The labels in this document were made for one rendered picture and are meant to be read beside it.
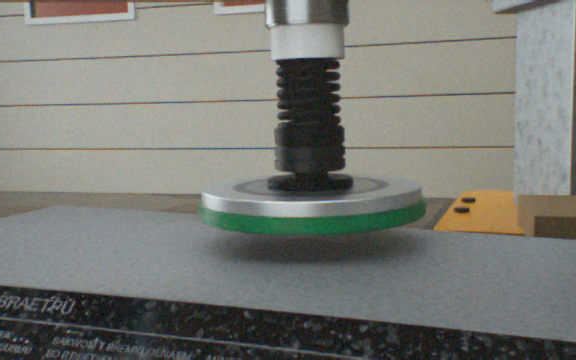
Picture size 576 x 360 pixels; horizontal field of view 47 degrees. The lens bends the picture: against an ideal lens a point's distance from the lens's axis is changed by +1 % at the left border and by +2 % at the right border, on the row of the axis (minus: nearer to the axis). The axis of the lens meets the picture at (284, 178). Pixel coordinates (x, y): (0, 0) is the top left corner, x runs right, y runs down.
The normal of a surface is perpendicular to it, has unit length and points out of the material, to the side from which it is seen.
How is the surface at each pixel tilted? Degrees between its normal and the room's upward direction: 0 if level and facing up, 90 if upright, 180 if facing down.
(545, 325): 0
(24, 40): 90
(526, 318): 0
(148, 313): 45
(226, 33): 90
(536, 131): 90
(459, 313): 0
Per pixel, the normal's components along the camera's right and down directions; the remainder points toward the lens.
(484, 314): -0.03, -0.99
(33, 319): -0.27, -0.62
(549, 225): -0.23, 0.12
